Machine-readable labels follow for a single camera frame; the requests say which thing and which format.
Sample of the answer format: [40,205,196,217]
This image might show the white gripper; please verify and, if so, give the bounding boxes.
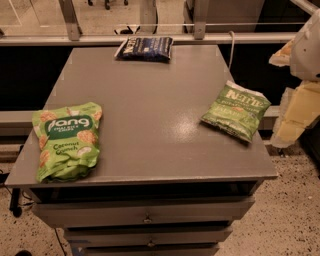
[269,9,320,148]

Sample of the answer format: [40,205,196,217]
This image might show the green rice chip bag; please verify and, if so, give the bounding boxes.
[32,102,102,183]

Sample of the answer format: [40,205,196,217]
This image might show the green Kettle jalapeno chip bag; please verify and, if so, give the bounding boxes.
[201,81,271,143]

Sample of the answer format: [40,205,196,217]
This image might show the blue chip bag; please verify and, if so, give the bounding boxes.
[114,37,173,62]

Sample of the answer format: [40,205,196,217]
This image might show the grey drawer cabinet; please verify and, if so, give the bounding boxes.
[7,46,276,256]

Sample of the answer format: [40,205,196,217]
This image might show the grey drawer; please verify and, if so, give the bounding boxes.
[33,196,255,228]
[65,226,232,248]

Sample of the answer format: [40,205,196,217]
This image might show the grey metal railing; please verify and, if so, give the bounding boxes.
[0,0,295,46]

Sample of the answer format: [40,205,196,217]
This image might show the top grey drawer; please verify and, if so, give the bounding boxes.
[33,196,255,228]

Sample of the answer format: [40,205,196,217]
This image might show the white cable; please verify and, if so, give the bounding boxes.
[227,30,236,72]

